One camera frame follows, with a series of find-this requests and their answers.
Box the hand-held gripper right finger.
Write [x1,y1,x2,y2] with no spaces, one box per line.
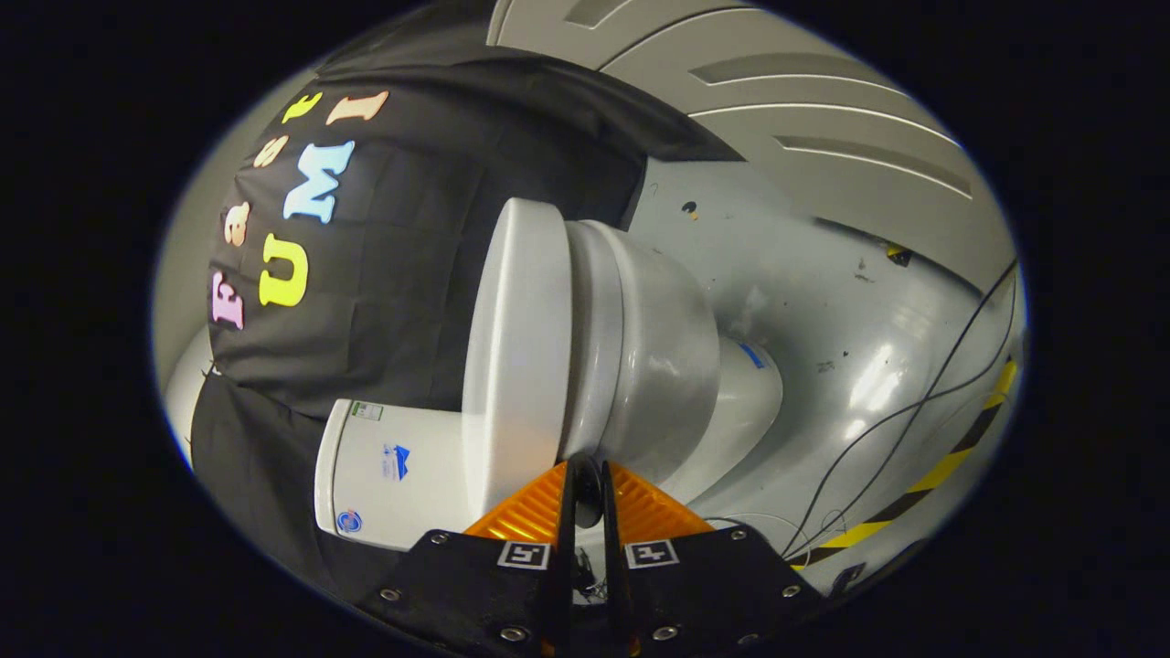
[599,460,824,655]

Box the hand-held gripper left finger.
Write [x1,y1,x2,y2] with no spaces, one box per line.
[352,460,577,658]

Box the white toilet lid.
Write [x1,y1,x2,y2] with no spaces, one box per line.
[460,197,604,533]

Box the white ceramic toilet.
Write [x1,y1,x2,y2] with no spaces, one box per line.
[314,218,785,553]

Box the yellow black floor tape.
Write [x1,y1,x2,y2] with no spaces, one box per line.
[786,356,1019,573]

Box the black backdrop cloth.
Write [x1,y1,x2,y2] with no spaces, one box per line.
[187,9,743,606]

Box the white drawer cabinet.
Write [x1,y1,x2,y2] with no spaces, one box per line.
[484,0,1020,295]

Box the black floor cable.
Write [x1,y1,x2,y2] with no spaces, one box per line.
[784,259,1021,560]

